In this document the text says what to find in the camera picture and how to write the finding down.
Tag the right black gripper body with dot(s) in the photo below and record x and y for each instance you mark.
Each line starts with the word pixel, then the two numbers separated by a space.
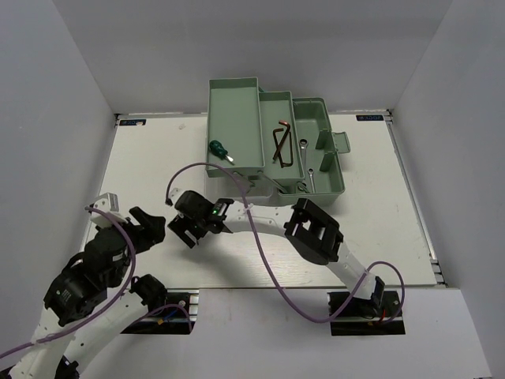
pixel 182 223

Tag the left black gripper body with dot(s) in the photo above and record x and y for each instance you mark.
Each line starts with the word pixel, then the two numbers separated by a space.
pixel 143 238

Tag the clear toolbox lid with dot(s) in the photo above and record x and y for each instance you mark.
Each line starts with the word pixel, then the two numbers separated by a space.
pixel 259 188

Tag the green stubby screwdriver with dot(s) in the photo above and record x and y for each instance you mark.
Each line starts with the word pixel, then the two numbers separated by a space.
pixel 217 149

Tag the green plastic toolbox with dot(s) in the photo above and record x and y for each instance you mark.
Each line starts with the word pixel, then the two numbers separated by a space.
pixel 242 116

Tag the small silver wrench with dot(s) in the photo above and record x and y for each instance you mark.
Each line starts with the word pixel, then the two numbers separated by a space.
pixel 311 179

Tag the large silver ratchet wrench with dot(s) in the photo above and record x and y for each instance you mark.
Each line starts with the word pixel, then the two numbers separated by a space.
pixel 303 146

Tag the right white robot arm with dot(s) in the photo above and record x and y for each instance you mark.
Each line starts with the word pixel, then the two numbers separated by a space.
pixel 312 232

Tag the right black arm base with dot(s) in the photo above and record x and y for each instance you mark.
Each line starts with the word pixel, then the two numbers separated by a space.
pixel 360 319

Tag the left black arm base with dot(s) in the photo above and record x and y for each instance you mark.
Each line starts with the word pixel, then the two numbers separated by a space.
pixel 177 317

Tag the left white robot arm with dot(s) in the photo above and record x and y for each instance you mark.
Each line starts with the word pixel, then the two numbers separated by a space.
pixel 95 295

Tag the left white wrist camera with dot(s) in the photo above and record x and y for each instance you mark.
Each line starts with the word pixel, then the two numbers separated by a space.
pixel 107 203

